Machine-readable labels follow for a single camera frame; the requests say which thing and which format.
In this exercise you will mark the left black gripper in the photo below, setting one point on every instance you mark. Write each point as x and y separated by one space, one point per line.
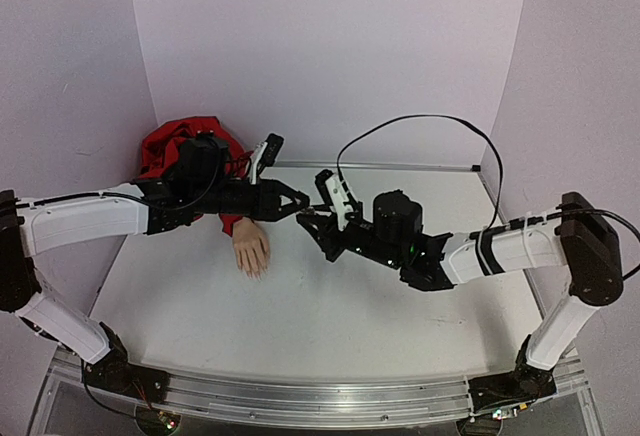
270 206

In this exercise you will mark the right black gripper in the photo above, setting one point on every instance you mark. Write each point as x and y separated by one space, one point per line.
332 231

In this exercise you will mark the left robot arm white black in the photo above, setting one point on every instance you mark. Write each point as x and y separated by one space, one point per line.
33 226

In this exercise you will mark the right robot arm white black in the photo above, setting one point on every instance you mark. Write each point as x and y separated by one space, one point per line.
576 236

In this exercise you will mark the mannequin hand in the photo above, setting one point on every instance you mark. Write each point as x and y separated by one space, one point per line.
251 248

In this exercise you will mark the red cloth jacket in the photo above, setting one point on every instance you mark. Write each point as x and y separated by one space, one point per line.
182 163

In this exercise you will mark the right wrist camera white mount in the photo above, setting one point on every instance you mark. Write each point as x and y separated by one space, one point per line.
338 197

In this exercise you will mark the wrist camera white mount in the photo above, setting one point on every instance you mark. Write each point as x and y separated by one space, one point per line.
264 155
338 197

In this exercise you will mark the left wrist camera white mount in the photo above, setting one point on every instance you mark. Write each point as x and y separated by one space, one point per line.
264 155

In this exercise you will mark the aluminium front rail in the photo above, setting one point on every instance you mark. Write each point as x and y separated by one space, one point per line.
316 405

